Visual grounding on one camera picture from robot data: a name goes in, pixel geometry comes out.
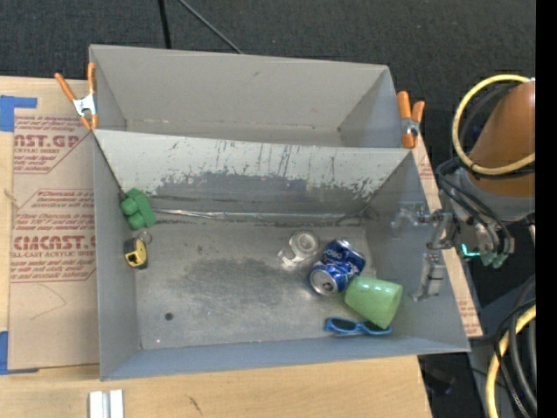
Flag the brown cardboard board red print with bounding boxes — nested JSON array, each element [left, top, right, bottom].
[[0, 75, 485, 376]]

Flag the yellow and black tape measure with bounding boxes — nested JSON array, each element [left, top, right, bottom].
[[123, 231, 153, 271]]

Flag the grey metal bin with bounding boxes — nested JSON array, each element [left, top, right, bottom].
[[88, 44, 472, 382]]

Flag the crushed blue drink can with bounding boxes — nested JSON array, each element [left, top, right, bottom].
[[308, 238, 367, 297]]

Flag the green plastic cup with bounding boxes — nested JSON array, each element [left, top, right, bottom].
[[344, 275, 404, 331]]

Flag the green toy block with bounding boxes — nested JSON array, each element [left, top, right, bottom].
[[119, 187, 158, 231]]

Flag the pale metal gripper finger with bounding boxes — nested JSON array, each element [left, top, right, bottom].
[[390, 206, 443, 230], [412, 252, 448, 302]]

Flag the clear glass jar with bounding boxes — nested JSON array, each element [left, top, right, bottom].
[[277, 231, 321, 272]]

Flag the blue sunglasses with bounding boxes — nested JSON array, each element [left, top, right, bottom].
[[323, 316, 393, 337]]

